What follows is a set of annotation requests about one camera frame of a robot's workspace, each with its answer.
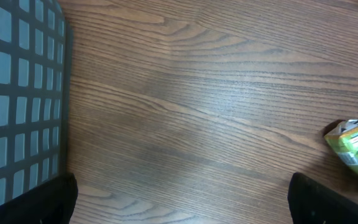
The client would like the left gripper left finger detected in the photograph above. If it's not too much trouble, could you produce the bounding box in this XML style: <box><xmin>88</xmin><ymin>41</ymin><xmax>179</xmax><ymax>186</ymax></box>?
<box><xmin>0</xmin><ymin>173</ymin><xmax>78</xmax><ymax>224</ymax></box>

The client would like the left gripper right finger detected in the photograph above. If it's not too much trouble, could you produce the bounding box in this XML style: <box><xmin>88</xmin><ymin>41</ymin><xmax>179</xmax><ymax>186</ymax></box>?
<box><xmin>288</xmin><ymin>172</ymin><xmax>358</xmax><ymax>224</ymax></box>

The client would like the grey plastic shopping basket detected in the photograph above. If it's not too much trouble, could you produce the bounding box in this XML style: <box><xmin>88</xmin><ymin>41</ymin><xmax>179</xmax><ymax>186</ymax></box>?
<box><xmin>0</xmin><ymin>0</ymin><xmax>73</xmax><ymax>206</ymax></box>

